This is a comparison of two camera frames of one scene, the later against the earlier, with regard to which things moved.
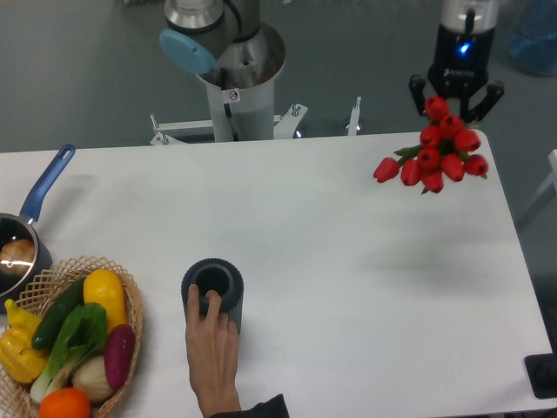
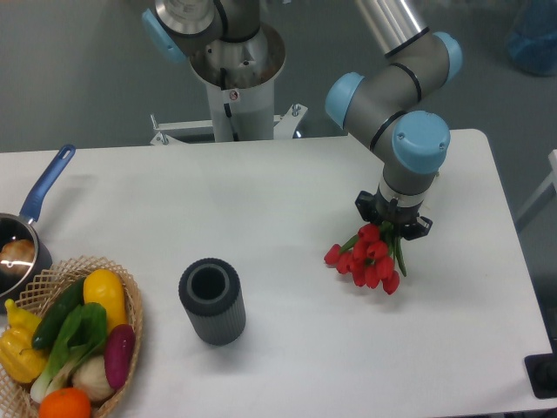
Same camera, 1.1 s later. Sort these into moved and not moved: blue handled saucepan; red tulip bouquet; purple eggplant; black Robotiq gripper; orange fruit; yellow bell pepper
Moved: black Robotiq gripper; red tulip bouquet
Not moved: blue handled saucepan; orange fruit; yellow bell pepper; purple eggplant
